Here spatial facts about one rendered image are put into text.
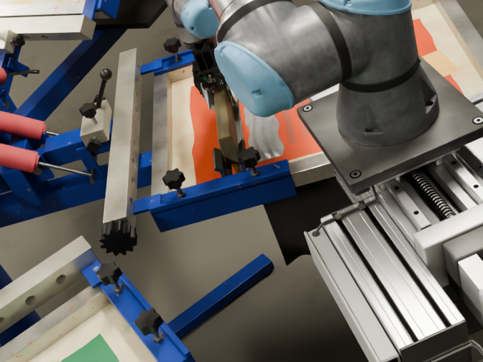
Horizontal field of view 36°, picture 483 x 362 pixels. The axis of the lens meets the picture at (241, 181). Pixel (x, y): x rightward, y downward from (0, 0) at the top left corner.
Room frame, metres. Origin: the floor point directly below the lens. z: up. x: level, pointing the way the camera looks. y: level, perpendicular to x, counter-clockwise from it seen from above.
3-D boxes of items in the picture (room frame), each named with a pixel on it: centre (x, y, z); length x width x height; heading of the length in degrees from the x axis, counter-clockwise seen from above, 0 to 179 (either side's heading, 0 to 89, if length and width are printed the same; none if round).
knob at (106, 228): (1.14, 0.27, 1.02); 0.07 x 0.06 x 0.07; 81
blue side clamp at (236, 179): (1.19, 0.05, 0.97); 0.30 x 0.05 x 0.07; 81
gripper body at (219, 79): (1.43, -0.03, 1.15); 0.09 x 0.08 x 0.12; 171
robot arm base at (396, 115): (0.87, -0.24, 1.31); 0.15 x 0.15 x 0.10
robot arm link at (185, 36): (1.43, -0.03, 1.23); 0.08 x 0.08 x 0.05
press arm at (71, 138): (1.51, 0.32, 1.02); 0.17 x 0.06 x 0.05; 81
